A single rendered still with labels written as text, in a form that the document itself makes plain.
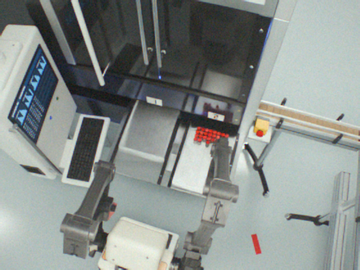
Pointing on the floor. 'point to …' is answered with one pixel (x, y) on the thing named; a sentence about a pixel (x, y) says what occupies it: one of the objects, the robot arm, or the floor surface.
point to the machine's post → (267, 62)
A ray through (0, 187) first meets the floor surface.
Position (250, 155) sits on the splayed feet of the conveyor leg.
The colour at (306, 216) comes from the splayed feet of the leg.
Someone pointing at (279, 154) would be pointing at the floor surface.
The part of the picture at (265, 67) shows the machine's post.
